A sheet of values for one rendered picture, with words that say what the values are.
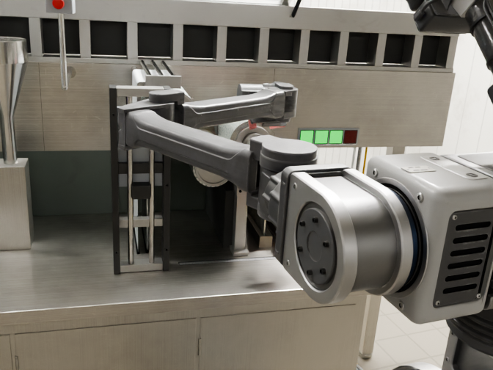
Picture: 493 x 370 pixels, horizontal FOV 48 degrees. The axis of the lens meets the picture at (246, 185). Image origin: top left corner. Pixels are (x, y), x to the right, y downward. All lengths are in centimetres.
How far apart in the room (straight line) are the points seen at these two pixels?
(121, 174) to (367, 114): 104
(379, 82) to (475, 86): 257
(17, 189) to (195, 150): 99
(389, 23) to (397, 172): 160
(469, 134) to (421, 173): 415
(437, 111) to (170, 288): 132
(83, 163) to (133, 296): 64
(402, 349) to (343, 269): 255
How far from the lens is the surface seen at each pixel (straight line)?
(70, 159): 202
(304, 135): 211
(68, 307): 153
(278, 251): 66
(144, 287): 159
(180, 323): 161
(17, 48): 168
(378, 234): 56
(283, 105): 130
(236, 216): 173
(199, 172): 171
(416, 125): 232
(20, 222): 182
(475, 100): 470
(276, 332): 171
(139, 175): 158
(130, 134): 99
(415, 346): 312
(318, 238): 57
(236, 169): 80
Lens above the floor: 170
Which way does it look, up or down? 19 degrees down
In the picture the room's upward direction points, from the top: 4 degrees clockwise
